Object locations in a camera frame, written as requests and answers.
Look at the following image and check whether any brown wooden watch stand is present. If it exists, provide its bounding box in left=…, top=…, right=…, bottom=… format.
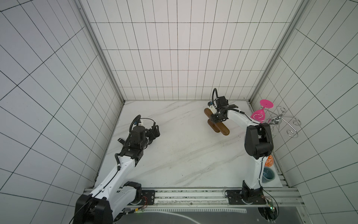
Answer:
left=204, top=108, right=230, bottom=136

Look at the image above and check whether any black rectangular smart watch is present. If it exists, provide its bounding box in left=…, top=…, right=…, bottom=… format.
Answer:
left=118, top=138, right=126, bottom=146

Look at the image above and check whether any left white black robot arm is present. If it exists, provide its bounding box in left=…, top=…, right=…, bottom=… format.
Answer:
left=70, top=122, right=160, bottom=224

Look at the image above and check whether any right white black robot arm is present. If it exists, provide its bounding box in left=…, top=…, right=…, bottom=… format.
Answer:
left=204, top=89, right=274, bottom=204

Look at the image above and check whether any pink plastic wine glass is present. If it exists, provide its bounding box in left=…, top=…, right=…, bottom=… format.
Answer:
left=251, top=99, right=274, bottom=123

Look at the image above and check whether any orange patterned plate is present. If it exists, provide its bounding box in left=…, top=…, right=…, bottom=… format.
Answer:
left=265, top=155, right=274, bottom=168

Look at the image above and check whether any grey blue cup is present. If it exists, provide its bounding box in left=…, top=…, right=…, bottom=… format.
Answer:
left=262, top=167, right=276, bottom=183

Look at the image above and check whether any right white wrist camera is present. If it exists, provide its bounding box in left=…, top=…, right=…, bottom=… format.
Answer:
left=208, top=101, right=217, bottom=113

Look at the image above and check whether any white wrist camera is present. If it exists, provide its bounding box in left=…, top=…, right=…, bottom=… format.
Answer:
left=133, top=119, right=145, bottom=126
left=208, top=101, right=217, bottom=113

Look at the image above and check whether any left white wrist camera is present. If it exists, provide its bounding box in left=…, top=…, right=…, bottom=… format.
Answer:
left=133, top=119, right=145, bottom=126

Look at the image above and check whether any silver wire glass rack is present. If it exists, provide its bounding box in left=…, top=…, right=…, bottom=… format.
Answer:
left=266, top=106, right=302, bottom=138

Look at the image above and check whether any aluminium mounting rail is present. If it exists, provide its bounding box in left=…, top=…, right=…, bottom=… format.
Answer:
left=81, top=187, right=304, bottom=209

